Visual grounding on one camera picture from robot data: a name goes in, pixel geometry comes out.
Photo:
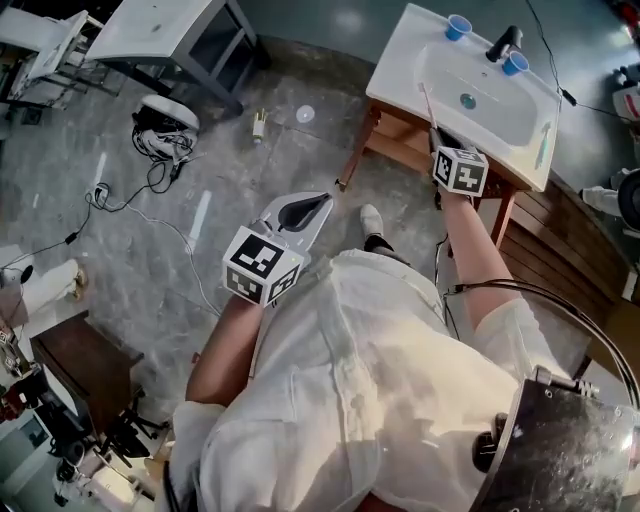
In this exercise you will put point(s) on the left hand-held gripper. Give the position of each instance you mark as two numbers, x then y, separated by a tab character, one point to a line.
260	265

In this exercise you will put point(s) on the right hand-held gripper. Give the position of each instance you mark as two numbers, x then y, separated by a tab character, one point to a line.
467	175

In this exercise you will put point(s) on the pink white toothbrush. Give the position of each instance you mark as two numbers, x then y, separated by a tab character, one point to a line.
429	107

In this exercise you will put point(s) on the green toothbrush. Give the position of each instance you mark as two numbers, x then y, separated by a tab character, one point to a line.
542	147

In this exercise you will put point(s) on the blue plastic cup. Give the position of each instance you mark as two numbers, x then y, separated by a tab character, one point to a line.
514	65
457	30

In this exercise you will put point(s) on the person's left forearm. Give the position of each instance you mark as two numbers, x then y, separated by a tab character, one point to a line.
220	350

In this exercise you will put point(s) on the person's right forearm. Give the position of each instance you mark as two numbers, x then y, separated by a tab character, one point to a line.
475	260

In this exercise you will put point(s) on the wooden vanity cabinet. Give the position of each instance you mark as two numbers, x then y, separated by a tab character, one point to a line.
400	140

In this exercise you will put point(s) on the round metal drain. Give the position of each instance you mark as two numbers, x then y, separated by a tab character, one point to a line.
468	101

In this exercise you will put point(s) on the white ceramic washbasin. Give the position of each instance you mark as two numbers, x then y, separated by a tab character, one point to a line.
500	115

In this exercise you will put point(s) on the person's white shoe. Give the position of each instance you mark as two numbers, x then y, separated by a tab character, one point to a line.
371	220

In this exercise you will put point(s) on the black faucet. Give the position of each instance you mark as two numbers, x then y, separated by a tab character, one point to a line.
502	45

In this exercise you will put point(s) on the person's white shirt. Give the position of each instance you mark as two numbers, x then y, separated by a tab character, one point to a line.
350	375

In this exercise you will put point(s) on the white round device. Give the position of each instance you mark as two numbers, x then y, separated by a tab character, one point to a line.
170	107

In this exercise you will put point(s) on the white power strip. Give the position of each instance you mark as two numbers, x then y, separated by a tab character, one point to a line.
100	192

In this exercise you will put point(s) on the black power adapter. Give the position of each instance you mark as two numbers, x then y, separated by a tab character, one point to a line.
71	238

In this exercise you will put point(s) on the white grey side table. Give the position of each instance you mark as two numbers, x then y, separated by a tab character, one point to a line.
145	30

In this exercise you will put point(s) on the dark wooden cabinet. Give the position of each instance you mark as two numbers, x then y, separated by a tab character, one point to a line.
85	360

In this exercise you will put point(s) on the black tripod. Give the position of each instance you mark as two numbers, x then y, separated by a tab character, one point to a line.
125	435

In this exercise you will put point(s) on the white metal-framed washbasin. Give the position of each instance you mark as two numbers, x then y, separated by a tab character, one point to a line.
30	35

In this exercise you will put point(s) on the black equipment box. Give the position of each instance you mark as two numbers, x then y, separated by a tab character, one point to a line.
575	450

